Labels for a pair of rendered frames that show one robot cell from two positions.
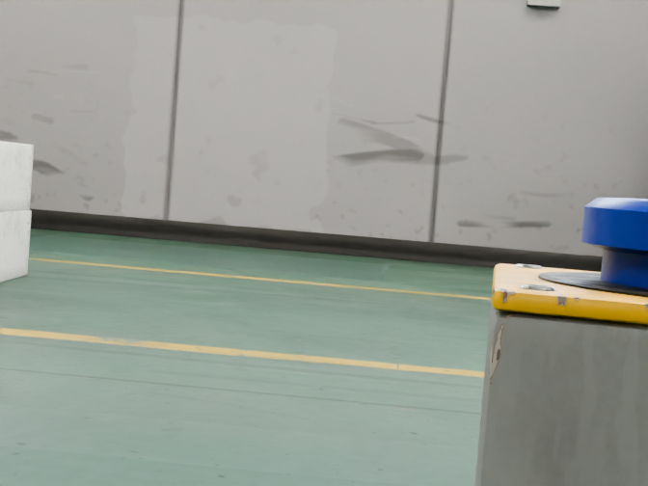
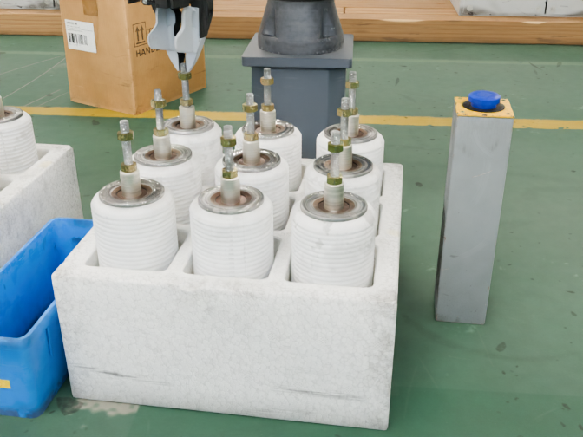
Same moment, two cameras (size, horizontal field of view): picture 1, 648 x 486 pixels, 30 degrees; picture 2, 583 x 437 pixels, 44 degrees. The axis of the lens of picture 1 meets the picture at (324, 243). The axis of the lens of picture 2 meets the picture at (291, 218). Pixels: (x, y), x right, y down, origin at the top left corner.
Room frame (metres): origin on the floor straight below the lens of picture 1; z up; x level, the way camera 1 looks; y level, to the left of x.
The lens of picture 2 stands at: (1.11, -0.30, 0.61)
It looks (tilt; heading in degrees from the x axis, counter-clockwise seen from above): 27 degrees down; 181
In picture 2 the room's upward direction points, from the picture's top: straight up
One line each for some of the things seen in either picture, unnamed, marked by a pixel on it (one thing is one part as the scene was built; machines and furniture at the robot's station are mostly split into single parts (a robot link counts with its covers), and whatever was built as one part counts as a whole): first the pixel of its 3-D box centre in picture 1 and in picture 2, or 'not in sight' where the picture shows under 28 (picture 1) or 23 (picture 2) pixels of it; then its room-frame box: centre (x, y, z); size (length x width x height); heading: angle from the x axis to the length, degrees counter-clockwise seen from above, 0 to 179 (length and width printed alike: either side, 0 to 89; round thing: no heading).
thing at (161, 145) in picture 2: not in sight; (162, 146); (0.23, -0.48, 0.26); 0.02 x 0.02 x 0.03
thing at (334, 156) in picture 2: not in sight; (335, 164); (0.38, -0.26, 0.30); 0.01 x 0.01 x 0.08
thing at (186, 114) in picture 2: not in sight; (187, 117); (0.11, -0.46, 0.26); 0.02 x 0.02 x 0.03
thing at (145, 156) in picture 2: not in sight; (163, 155); (0.23, -0.48, 0.25); 0.08 x 0.08 x 0.01
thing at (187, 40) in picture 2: not in sight; (186, 41); (0.14, -0.45, 0.38); 0.06 x 0.03 x 0.09; 154
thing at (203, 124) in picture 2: not in sight; (187, 125); (0.11, -0.46, 0.25); 0.08 x 0.08 x 0.01
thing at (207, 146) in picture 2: not in sight; (192, 183); (0.11, -0.46, 0.16); 0.10 x 0.10 x 0.18
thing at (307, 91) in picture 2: not in sight; (300, 125); (-0.18, -0.30, 0.15); 0.19 x 0.19 x 0.30; 86
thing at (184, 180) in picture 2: not in sight; (168, 218); (0.23, -0.48, 0.16); 0.10 x 0.10 x 0.18
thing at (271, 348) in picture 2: not in sight; (254, 268); (0.25, -0.36, 0.09); 0.39 x 0.39 x 0.18; 82
